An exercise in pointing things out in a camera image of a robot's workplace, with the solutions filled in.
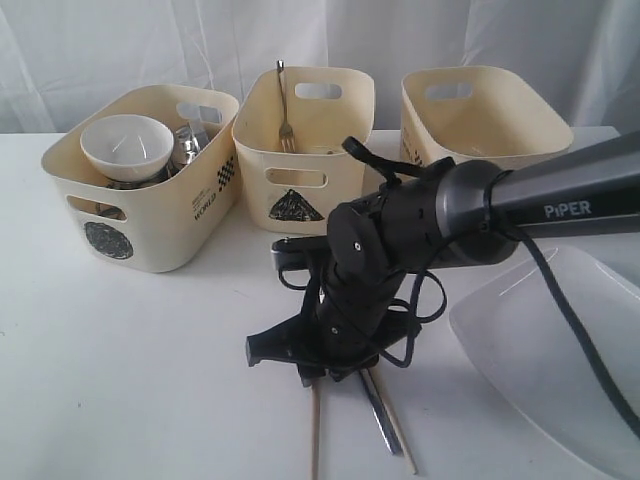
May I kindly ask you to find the stainless steel cup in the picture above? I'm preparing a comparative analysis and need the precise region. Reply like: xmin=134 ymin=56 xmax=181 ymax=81
xmin=105 ymin=170 xmax=170 ymax=190
xmin=93 ymin=202 xmax=126 ymax=221

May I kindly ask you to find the white curtain backdrop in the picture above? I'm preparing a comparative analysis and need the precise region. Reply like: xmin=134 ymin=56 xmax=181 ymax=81
xmin=1 ymin=1 xmax=639 ymax=133

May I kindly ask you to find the stainless steel bowl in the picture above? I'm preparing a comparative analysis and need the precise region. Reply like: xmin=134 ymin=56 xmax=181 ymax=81
xmin=167 ymin=119 xmax=220 ymax=177

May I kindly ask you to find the cream bin with triangle mark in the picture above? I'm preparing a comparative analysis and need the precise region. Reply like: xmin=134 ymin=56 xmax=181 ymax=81
xmin=232 ymin=66 xmax=376 ymax=235

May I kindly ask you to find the stainless steel fork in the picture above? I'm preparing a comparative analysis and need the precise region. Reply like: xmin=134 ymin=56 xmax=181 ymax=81
xmin=276 ymin=59 xmax=295 ymax=153

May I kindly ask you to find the cream bin with square mark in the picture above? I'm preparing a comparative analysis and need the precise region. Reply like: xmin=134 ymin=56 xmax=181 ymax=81
xmin=400 ymin=66 xmax=574 ymax=169

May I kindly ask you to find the cream bin with circle mark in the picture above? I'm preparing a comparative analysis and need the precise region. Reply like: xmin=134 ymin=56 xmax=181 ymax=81
xmin=41 ymin=85 xmax=242 ymax=273

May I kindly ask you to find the wooden chopstick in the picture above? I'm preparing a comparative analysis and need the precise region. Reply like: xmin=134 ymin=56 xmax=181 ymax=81
xmin=310 ymin=380 xmax=321 ymax=480
xmin=371 ymin=367 xmax=418 ymax=476

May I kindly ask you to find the stainless steel knife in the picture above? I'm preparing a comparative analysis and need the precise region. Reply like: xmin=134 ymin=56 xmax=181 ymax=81
xmin=358 ymin=369 xmax=403 ymax=455

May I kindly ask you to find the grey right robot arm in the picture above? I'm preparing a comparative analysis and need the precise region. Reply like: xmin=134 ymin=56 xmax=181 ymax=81
xmin=246 ymin=132 xmax=639 ymax=382

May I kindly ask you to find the white rectangular plate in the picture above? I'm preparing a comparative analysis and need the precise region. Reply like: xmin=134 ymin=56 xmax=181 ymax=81
xmin=449 ymin=245 xmax=639 ymax=479

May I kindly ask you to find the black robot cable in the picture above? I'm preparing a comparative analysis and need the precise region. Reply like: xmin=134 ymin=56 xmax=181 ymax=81
xmin=279 ymin=135 xmax=640 ymax=426

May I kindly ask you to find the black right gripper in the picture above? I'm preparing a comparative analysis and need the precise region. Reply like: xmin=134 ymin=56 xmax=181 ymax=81
xmin=245 ymin=179 xmax=450 ymax=387

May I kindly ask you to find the white ceramic bowl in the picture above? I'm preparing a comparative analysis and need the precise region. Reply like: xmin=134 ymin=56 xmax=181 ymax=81
xmin=80 ymin=114 xmax=174 ymax=182

